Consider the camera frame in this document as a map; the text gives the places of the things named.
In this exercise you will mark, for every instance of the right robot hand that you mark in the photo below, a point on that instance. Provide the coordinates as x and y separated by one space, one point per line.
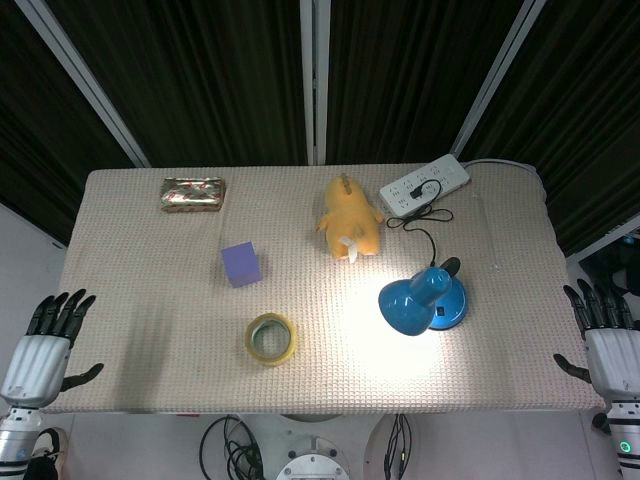
612 357

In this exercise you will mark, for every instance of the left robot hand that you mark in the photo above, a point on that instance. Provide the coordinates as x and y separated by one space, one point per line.
37 357

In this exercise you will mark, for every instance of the robot base column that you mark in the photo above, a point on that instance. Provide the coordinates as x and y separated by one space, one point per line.
312 457

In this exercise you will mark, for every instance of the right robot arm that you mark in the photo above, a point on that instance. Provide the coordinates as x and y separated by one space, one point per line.
625 440

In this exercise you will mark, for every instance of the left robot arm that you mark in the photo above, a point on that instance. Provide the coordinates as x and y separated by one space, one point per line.
15 440

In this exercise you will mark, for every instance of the blue desk lamp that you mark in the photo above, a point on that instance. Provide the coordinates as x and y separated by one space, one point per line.
425 302

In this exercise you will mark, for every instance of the shoe on floor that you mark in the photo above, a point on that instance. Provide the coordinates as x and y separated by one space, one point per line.
47 447

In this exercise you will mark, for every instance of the gold foil snack package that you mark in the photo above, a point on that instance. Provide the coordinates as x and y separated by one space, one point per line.
192 195

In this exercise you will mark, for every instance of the purple cube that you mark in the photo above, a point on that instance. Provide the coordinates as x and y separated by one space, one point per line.
242 264

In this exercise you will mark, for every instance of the yellow tape roll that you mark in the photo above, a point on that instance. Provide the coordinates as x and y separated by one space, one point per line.
270 340

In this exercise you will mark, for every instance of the white power strip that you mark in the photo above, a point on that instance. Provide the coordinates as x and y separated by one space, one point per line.
425 185

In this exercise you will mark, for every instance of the beige waffle table cloth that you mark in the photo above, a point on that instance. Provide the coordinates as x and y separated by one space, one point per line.
310 300

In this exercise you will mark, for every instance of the yellow plush toy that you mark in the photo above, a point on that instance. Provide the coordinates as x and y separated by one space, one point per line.
350 220

